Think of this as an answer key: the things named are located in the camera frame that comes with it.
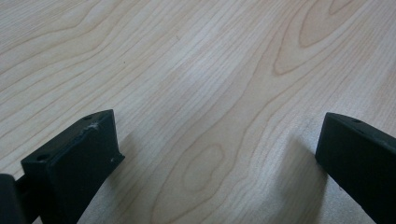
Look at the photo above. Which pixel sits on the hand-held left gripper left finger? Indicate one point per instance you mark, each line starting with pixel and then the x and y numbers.
pixel 77 165

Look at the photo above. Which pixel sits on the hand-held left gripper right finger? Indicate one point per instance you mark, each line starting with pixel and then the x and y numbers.
pixel 361 161

